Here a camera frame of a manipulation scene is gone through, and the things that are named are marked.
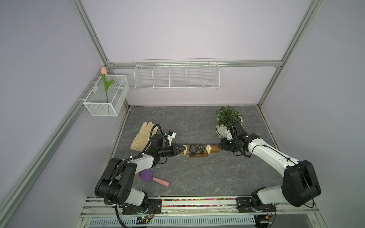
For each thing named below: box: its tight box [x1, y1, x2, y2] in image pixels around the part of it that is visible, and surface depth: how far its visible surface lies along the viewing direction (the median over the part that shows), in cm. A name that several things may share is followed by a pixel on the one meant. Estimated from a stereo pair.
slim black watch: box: [198, 144, 205, 156], surface depth 88 cm
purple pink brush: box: [139, 168, 171, 187], surface depth 84 cm
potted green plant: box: [214, 104, 243, 139], surface depth 93 cm
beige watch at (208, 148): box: [205, 144, 212, 155], surface depth 87 cm
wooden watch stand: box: [186, 145, 221, 158], surface depth 88 cm
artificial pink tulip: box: [100, 66, 115, 104], surface depth 86 cm
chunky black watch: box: [189, 144, 199, 156], surface depth 86 cm
